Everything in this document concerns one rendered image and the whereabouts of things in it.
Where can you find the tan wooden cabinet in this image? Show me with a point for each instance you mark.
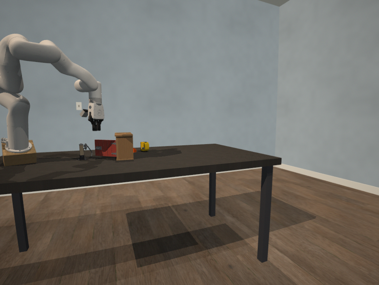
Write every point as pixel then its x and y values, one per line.
pixel 121 148

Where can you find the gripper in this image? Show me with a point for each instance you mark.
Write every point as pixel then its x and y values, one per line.
pixel 95 113

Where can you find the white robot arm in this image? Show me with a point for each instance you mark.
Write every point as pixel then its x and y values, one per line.
pixel 16 47

